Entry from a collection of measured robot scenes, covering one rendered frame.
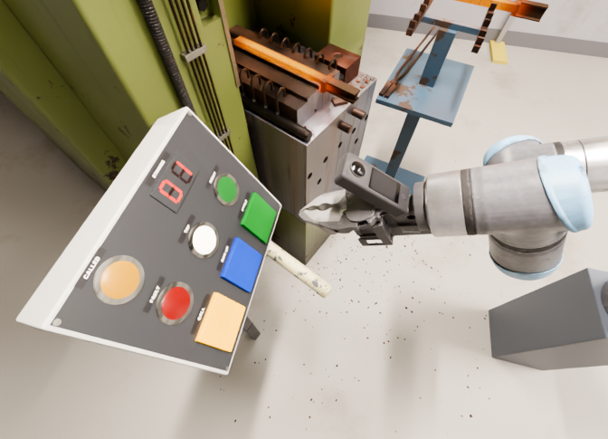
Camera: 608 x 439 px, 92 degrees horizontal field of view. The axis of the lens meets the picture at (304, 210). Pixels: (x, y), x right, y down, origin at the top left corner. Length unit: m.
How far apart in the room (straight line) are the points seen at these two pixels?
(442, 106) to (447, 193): 0.91
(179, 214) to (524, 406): 1.63
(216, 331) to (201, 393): 1.07
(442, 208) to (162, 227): 0.37
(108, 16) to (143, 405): 1.44
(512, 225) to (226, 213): 0.41
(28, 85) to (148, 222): 0.72
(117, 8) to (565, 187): 0.66
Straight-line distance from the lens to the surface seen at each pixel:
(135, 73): 0.66
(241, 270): 0.53
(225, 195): 0.52
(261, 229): 0.58
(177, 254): 0.46
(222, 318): 0.52
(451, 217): 0.41
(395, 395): 1.56
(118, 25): 0.63
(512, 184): 0.41
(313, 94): 0.86
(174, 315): 0.46
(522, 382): 1.79
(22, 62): 1.08
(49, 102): 1.13
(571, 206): 0.42
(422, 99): 1.31
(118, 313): 0.43
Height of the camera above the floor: 1.51
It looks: 59 degrees down
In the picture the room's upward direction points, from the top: straight up
